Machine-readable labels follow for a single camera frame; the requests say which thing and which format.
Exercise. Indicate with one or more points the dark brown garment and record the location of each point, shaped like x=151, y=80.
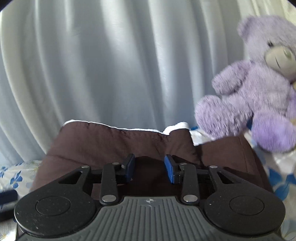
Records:
x=94, y=144

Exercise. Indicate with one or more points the blue floral white bedding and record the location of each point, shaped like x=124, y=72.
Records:
x=280, y=169

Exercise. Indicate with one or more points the white pleated curtain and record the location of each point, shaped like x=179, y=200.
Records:
x=130, y=64

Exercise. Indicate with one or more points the purple plush teddy bear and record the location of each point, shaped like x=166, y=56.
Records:
x=258, y=91

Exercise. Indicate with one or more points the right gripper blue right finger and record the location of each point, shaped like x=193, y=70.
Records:
x=172, y=169

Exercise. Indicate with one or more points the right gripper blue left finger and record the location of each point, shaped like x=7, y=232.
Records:
x=128, y=166

